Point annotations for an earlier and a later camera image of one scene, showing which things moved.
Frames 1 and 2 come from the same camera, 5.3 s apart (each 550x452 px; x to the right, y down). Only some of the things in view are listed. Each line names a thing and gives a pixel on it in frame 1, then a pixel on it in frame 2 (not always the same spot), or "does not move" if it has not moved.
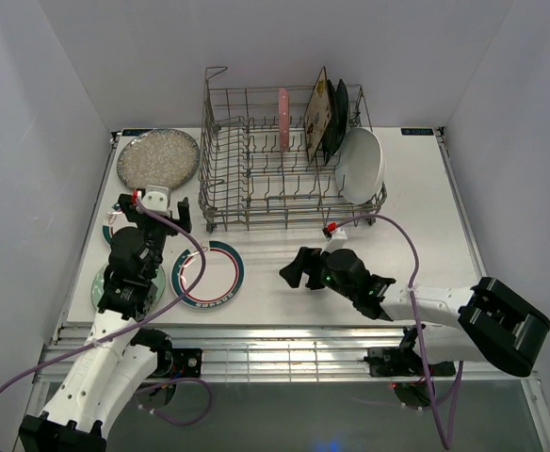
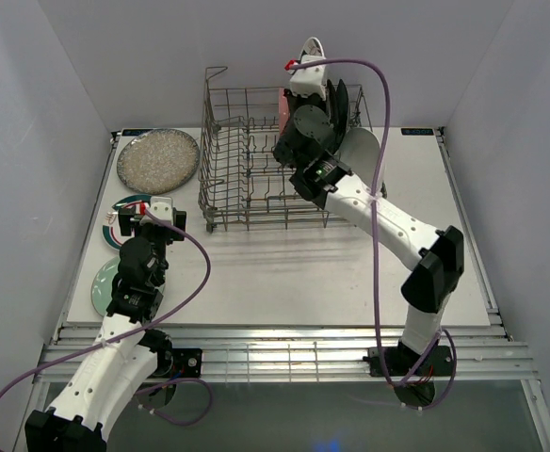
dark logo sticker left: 134,132 does not move
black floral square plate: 330,140 does not move
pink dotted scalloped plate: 283,101 does not move
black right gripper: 308,258 → 294,100
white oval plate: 359,166 does not move
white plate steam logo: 220,282 → 312,51
